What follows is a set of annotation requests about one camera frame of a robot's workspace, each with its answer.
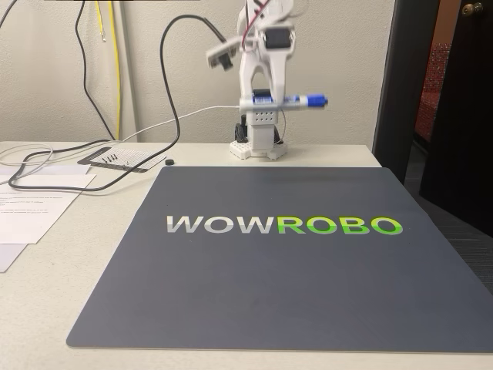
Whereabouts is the blue Expo marker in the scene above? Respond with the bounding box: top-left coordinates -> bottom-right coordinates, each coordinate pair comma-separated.
239,92 -> 329,113

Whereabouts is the striped black white screw card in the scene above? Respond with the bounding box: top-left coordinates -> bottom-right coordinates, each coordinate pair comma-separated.
76,146 -> 167,174

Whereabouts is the red patterned fabric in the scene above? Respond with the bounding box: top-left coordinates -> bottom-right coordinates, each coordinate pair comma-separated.
414,42 -> 452,144

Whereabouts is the dark wooden door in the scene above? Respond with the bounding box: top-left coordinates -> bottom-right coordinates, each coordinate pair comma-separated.
418,0 -> 493,241

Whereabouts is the grey WOWROBO mat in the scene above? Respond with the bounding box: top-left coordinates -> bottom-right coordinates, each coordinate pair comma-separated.
65,166 -> 493,354

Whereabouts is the blank white card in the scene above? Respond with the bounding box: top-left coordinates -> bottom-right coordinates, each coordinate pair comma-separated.
0,173 -> 97,192

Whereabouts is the printed white paper sheet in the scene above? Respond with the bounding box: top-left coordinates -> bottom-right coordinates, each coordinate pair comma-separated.
0,190 -> 82,245

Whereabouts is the pale lilac paper sheet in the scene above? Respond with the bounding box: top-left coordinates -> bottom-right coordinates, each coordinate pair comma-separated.
0,243 -> 31,274

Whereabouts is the white camera box black lens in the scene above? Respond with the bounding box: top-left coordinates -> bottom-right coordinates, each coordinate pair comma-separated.
205,34 -> 240,73

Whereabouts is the black cable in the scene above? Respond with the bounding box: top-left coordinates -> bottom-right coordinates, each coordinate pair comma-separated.
8,0 -> 229,192

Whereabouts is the white cable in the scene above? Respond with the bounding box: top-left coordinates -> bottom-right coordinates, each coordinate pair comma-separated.
0,103 -> 243,178

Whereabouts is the dark door frame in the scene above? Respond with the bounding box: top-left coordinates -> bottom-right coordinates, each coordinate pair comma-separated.
372,0 -> 441,184

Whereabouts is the thick yellow cable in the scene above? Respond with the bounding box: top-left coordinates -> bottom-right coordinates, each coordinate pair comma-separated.
109,0 -> 122,140

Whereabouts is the thin yellow wire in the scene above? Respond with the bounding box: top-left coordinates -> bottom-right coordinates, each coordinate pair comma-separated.
96,0 -> 108,43

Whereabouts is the grey cable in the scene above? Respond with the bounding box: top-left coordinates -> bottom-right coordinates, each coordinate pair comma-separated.
0,0 -> 19,32

